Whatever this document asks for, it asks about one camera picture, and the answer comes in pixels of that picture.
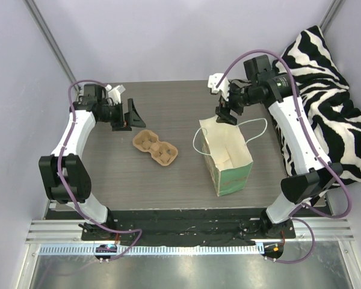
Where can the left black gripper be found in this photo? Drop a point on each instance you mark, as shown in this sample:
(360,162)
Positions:
(122,115)

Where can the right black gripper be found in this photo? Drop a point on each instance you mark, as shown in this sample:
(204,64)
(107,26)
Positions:
(228,105)

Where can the green paper gift bag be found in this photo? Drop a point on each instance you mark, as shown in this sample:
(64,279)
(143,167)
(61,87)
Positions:
(226,153)

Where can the brown cardboard cup carrier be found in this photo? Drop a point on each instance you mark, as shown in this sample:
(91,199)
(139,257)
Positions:
(162,152)

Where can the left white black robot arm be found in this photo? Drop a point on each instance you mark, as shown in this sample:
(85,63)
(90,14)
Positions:
(65,179)

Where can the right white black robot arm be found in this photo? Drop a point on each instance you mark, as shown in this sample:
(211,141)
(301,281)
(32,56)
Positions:
(314,171)

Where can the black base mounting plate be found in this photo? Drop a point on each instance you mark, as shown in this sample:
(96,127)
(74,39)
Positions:
(189,228)

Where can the zebra print blanket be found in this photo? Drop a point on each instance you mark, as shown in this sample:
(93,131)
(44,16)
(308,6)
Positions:
(325,94)

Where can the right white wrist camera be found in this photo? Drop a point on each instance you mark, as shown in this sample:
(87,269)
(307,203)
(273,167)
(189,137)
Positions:
(219,85)

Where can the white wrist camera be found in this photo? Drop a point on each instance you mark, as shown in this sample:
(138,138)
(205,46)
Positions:
(114,93)
(219,85)

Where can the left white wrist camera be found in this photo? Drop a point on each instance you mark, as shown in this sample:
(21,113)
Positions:
(114,93)

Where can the aluminium frame rail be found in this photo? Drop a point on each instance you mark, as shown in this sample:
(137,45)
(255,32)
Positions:
(68,231)

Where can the white slotted cable duct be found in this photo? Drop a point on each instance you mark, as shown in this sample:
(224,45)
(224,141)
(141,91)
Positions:
(105,249)

